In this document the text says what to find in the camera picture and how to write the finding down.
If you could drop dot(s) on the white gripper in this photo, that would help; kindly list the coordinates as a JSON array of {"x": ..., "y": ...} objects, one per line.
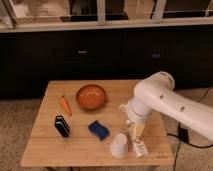
[{"x": 137, "y": 112}]

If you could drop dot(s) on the white ceramic cup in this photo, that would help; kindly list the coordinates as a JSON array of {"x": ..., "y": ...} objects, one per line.
[{"x": 119, "y": 146}]

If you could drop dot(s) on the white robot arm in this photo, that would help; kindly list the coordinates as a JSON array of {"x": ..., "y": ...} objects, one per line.
[{"x": 156, "y": 92}]

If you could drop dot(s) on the white tube bottle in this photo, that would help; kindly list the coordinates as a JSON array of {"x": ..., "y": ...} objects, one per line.
[{"x": 139, "y": 146}]

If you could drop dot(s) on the orange bowl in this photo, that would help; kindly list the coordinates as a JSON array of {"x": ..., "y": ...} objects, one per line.
[{"x": 91, "y": 97}]

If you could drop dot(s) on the wooden table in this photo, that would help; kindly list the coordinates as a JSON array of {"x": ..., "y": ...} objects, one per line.
[{"x": 47, "y": 148}]

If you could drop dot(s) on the black box with stripes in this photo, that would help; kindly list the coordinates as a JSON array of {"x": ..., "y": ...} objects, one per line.
[{"x": 62, "y": 126}]

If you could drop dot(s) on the orange carrot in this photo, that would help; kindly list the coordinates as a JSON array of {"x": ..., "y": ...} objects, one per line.
[{"x": 65, "y": 105}]

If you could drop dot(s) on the dark cabinet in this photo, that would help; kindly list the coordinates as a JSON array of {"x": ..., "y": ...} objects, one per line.
[{"x": 29, "y": 60}]

